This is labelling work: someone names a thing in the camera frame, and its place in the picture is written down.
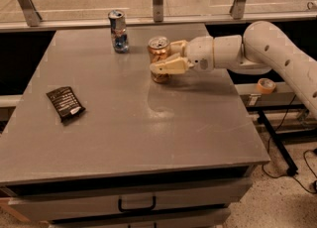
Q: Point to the black metal stand leg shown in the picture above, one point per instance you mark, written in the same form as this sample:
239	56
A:
292	167

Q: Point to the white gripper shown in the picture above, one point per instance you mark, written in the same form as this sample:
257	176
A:
200	54

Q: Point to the grey drawer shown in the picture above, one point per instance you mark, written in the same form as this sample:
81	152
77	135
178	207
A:
195	218
104	202

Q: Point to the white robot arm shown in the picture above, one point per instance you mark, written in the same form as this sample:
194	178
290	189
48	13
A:
262	45

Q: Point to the black snack packet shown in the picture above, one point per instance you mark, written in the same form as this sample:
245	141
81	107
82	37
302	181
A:
65	103

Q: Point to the lower grey drawer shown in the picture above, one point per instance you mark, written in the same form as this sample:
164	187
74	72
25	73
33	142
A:
195	218

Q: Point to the blue silver slim can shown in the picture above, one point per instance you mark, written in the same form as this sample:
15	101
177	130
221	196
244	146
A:
118	31

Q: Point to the orange soda can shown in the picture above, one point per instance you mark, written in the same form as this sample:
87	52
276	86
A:
159	49

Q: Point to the left metal glass bracket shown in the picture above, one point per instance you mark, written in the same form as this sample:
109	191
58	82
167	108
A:
30	13

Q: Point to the masking tape roll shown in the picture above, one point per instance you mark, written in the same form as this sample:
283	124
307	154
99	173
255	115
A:
266	86

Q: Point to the upper grey drawer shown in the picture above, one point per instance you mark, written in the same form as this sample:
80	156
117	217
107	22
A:
104	202

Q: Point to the black drawer handle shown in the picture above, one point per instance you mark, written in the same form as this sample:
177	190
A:
136	203

